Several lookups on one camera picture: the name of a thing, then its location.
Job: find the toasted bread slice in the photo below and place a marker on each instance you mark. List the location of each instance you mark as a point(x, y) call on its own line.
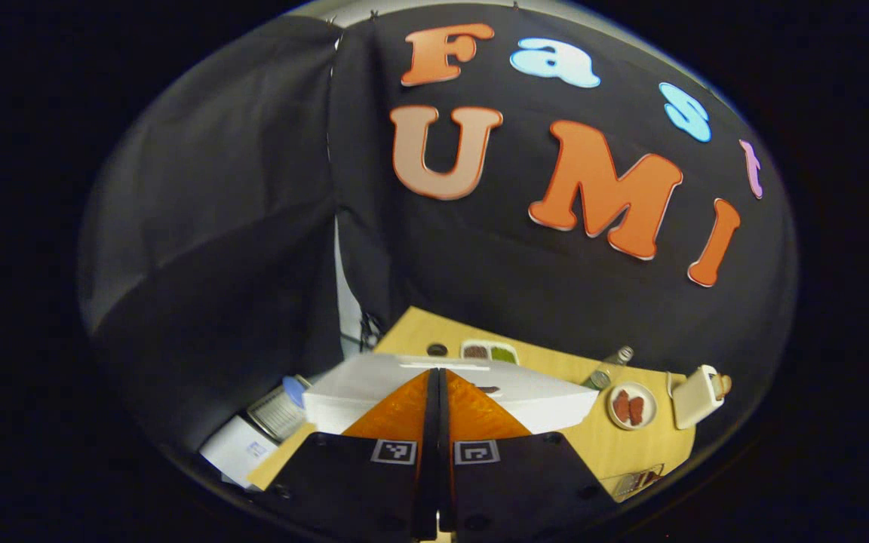
point(723, 385)

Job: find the clear plastic water bottle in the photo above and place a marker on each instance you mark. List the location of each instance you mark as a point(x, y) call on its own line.
point(604, 371)

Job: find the brown wooden spoon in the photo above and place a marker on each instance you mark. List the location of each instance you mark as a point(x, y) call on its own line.
point(649, 477)

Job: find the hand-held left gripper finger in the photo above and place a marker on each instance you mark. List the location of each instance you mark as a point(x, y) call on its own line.
point(431, 467)
point(446, 467)

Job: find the white cardboard box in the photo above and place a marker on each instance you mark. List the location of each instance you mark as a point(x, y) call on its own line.
point(238, 452)

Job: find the white rice cooker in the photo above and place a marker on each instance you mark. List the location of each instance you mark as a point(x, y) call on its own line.
point(359, 396)

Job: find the red meat slice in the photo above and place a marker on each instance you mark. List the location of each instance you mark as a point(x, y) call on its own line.
point(621, 407)
point(637, 411)

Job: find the black tripod stand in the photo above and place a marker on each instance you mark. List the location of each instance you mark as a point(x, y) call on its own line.
point(370, 332)

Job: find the white divided seasoning dish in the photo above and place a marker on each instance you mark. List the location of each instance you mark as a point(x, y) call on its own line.
point(489, 351)

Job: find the small dark round lid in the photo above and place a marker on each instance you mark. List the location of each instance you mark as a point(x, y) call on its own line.
point(437, 349)

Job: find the white toaster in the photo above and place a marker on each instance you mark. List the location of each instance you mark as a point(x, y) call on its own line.
point(692, 400)

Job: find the white round plate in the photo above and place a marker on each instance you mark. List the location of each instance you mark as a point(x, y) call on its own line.
point(631, 386)

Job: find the clear jar blue lid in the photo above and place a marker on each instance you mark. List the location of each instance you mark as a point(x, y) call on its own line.
point(280, 411)

